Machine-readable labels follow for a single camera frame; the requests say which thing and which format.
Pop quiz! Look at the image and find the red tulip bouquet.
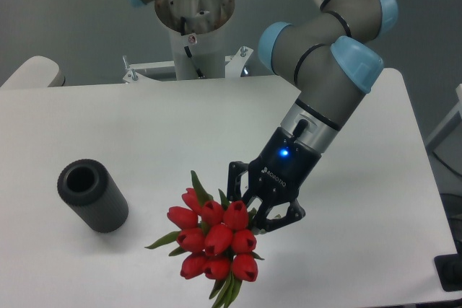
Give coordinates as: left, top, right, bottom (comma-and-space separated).
147, 171, 262, 307

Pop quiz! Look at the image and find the white furniture at right edge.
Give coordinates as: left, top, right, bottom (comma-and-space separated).
424, 84, 461, 154

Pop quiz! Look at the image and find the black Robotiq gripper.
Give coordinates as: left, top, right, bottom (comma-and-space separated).
227, 126, 321, 234

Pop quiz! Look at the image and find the black clamp at table edge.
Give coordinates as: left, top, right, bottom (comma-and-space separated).
434, 254, 461, 292

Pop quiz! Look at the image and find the white pedestal base bracket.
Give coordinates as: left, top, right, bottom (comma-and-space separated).
122, 45, 254, 84

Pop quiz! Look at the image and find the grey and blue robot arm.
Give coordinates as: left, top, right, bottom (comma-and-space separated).
129, 0, 398, 232

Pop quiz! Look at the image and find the dark grey ribbed vase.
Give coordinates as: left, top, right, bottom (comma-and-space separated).
57, 159, 129, 233

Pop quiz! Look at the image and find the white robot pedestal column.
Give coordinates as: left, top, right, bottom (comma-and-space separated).
154, 0, 235, 70

